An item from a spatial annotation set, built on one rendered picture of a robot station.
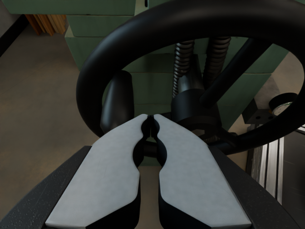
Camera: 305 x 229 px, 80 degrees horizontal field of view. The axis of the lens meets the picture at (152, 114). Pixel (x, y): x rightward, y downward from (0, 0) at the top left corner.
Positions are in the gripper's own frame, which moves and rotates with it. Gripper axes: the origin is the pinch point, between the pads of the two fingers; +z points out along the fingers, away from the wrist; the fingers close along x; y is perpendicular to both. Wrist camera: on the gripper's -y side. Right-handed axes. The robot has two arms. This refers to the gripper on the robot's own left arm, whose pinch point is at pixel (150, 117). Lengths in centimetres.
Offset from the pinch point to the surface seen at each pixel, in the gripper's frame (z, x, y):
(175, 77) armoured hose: 15.1, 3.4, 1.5
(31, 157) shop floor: 70, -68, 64
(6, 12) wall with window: 159, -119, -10
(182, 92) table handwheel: 10.5, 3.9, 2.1
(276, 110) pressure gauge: 27.6, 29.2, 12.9
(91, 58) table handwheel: 4.6, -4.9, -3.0
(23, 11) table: 23.3, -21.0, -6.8
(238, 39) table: 14.2, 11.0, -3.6
